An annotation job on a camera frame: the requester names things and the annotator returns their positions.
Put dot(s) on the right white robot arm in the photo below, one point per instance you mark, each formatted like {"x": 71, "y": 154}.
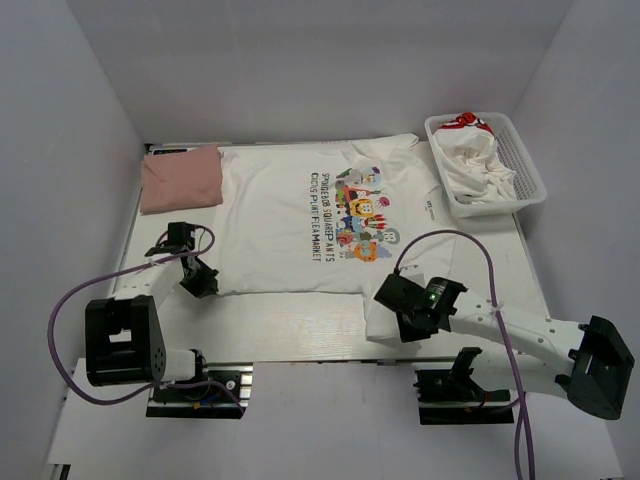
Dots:
{"x": 589, "y": 364}

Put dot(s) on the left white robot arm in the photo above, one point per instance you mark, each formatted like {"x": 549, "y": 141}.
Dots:
{"x": 123, "y": 337}

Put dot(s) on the white plastic basket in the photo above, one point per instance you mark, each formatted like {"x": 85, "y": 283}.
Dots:
{"x": 512, "y": 153}

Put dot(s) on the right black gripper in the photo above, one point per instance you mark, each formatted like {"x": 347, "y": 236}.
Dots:
{"x": 410, "y": 334}

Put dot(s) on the white red print t shirt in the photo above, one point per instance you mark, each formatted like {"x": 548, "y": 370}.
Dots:
{"x": 471, "y": 162}

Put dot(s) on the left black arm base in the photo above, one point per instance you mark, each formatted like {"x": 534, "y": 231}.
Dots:
{"x": 224, "y": 396}

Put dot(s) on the white cartoon print t shirt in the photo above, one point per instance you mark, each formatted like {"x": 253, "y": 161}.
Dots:
{"x": 333, "y": 218}

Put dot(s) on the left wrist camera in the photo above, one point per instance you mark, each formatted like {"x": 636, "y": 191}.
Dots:
{"x": 180, "y": 237}

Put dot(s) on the folded pink t shirt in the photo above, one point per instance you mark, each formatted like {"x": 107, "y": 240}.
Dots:
{"x": 184, "y": 180}

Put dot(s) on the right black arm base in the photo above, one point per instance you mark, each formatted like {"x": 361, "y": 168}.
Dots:
{"x": 448, "y": 396}

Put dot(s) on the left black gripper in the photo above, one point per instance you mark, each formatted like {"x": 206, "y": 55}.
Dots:
{"x": 208, "y": 285}

